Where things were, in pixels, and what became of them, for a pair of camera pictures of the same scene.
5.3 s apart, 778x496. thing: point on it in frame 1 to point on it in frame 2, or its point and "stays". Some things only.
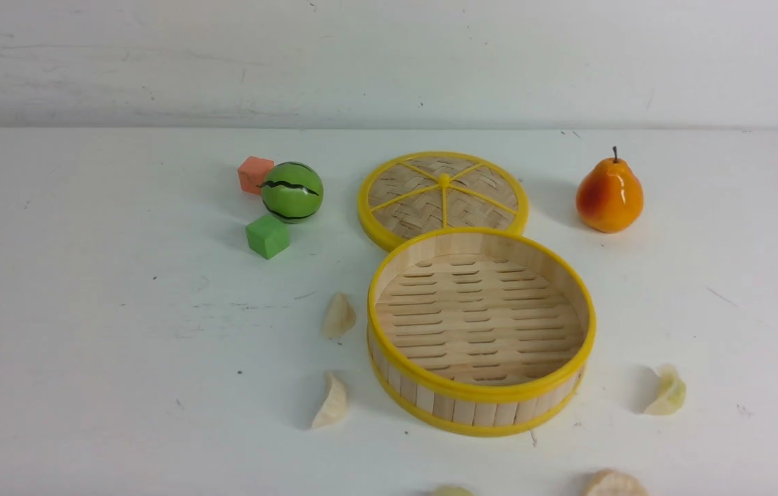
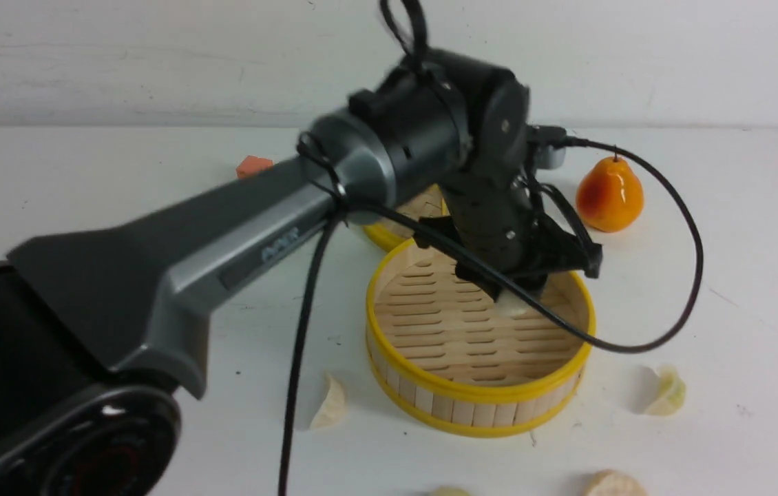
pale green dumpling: [673, 393] stays
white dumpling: [335, 406] stays
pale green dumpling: [450, 490] stays
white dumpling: [340, 317] to [510, 303]
